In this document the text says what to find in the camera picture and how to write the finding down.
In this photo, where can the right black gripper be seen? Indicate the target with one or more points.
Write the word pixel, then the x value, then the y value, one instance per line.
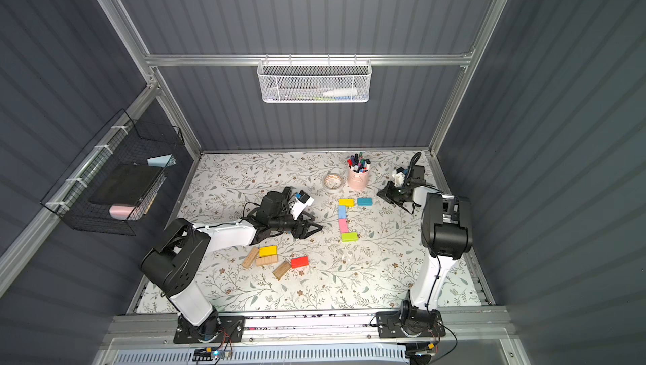
pixel 394 192

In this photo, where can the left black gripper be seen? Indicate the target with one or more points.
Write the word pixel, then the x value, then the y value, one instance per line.
pixel 295 223

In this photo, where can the teal block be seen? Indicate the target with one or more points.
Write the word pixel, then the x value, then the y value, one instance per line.
pixel 364 202

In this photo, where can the pink block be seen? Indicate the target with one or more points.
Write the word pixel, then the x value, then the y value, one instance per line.
pixel 343 226

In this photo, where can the yellow block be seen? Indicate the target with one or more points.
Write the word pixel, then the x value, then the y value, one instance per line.
pixel 268 251
pixel 347 202

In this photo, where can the light blue block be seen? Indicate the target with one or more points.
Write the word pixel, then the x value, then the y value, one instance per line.
pixel 342 212

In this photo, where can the lime green block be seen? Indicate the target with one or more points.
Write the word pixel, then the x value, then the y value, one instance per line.
pixel 349 237

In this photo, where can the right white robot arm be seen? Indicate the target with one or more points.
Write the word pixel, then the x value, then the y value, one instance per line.
pixel 446 234

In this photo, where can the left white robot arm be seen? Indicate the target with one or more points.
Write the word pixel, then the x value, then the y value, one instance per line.
pixel 174 260

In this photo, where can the red block lower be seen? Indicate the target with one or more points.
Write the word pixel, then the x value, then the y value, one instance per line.
pixel 299 262

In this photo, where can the pink pen cup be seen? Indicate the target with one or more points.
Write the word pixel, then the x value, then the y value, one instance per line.
pixel 358 180

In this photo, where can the wooden block middle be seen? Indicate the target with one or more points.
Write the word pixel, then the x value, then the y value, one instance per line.
pixel 267 260

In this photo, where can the wooden block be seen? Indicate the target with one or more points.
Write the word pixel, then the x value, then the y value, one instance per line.
pixel 251 258
pixel 282 270
pixel 267 260

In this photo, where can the wooden block right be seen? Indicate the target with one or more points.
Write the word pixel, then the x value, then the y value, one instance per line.
pixel 282 270

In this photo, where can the small glass dish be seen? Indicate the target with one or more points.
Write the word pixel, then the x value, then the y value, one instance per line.
pixel 333 181

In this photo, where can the wooden block left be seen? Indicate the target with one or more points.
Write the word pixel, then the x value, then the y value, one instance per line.
pixel 251 258

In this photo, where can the white bottle in basket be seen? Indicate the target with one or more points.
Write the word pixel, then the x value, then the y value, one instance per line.
pixel 348 92

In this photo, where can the light blue box in basket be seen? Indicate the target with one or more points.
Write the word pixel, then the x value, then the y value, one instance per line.
pixel 162 161

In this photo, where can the black notebook in basket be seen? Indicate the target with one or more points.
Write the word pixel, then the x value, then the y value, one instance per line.
pixel 126 185

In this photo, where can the pink eraser in basket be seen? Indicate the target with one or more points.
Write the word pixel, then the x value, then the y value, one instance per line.
pixel 121 212

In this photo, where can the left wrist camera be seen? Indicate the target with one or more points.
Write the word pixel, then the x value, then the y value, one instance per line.
pixel 303 200

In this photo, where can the white wire mesh basket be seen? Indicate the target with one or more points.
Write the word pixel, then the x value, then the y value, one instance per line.
pixel 293 83

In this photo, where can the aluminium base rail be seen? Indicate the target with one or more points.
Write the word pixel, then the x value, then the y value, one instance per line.
pixel 281 338

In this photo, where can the black wire wall basket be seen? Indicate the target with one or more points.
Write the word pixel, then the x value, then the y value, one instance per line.
pixel 130 141

